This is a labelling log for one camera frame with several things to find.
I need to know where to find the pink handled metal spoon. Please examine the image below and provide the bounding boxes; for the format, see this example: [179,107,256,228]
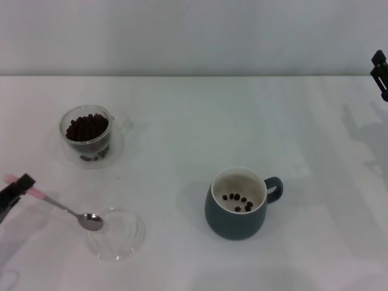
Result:
[4,175,104,232]

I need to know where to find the loose coffee beans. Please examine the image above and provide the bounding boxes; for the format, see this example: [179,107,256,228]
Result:
[80,145,110,161]

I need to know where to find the empty clear glass saucer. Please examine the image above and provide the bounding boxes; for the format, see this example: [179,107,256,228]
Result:
[87,205,146,262]

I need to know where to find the dark mug with white interior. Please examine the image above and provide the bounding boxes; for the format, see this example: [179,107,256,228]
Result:
[204,166,284,242]

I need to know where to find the clear glass cup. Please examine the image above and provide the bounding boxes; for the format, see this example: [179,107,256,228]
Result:
[59,105,134,153]

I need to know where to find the coffee bean pile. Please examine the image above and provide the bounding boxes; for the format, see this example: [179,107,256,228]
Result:
[65,113,109,142]

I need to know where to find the clear glass saucer with beans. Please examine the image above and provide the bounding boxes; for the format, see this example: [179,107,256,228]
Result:
[59,127,125,169]

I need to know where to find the small coffee bean group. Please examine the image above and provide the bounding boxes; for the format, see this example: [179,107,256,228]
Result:
[222,193,254,212]

